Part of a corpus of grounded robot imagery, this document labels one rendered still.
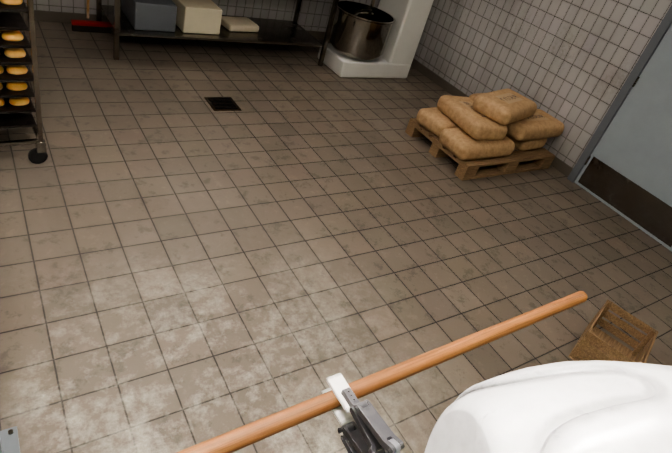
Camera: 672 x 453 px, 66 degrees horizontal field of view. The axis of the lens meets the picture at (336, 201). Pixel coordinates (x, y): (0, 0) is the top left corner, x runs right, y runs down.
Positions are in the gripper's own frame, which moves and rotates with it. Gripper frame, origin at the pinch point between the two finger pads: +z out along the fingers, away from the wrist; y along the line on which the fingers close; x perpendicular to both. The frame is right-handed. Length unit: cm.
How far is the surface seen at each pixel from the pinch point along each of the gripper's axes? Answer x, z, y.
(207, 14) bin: 146, 423, 74
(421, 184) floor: 237, 188, 117
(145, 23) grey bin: 91, 424, 87
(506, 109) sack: 312, 196, 58
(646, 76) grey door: 407, 152, 8
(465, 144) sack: 280, 196, 88
